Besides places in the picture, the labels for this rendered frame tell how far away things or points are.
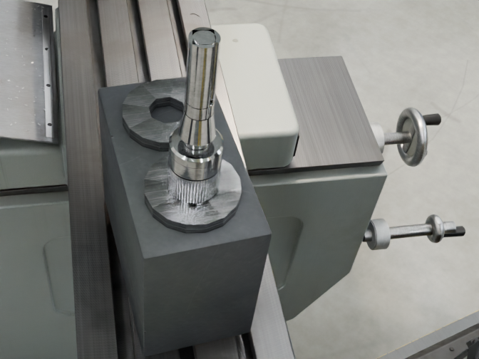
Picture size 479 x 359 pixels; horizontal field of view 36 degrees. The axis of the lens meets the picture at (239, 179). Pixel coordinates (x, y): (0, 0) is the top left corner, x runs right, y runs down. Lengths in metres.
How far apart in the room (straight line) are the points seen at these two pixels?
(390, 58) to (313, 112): 1.45
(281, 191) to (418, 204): 1.09
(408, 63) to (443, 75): 0.13
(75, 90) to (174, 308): 0.43
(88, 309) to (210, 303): 0.16
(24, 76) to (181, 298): 0.57
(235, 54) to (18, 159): 0.41
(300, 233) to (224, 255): 0.72
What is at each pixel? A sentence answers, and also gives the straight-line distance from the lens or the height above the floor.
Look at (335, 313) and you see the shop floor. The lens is 2.02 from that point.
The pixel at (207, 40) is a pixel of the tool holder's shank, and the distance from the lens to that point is 0.56.
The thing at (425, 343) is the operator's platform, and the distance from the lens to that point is 1.57.
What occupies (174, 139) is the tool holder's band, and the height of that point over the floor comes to 1.25.
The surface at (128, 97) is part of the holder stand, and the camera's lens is 0.76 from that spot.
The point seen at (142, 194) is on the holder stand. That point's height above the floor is 1.17.
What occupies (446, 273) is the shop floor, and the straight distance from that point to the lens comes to 2.19.
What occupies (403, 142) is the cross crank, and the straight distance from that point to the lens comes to 1.48.
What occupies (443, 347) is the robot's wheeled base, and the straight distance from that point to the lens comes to 1.35.
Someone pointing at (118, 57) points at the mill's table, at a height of 0.99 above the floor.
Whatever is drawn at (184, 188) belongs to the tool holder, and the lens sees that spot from 0.65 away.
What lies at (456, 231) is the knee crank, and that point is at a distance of 1.55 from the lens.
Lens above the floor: 1.71
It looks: 50 degrees down
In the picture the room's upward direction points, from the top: 9 degrees clockwise
